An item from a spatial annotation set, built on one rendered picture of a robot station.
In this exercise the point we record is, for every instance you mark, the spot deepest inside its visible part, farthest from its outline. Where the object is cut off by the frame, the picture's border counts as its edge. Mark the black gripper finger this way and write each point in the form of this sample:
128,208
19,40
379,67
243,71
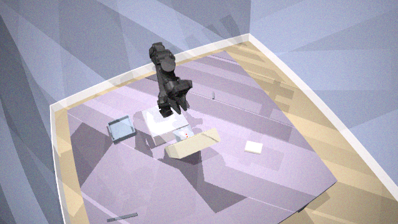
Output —
174,105
181,99

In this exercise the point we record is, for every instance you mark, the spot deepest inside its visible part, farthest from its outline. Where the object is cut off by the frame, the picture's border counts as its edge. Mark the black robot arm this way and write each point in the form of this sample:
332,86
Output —
164,61

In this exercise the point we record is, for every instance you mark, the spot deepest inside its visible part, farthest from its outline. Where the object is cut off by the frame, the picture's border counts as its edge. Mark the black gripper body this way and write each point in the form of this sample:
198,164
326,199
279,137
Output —
172,87

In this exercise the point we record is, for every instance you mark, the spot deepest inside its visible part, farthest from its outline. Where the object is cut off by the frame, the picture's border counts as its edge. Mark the beige service panel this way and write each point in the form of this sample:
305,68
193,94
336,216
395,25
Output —
193,144

